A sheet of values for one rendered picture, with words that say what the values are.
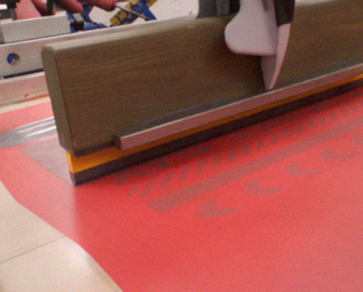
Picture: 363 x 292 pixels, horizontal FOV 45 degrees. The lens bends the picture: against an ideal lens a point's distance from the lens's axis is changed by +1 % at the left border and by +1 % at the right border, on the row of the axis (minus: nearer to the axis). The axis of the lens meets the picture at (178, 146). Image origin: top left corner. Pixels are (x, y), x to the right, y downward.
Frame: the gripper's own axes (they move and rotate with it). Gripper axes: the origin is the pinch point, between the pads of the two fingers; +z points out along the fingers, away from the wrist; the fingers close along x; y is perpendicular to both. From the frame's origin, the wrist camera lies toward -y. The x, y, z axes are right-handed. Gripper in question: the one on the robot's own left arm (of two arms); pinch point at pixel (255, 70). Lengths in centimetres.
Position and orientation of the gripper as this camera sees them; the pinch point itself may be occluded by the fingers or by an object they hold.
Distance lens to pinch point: 40.0
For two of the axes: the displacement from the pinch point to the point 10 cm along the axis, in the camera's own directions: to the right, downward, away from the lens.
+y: -8.1, 3.1, -5.0
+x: 5.7, 1.8, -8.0
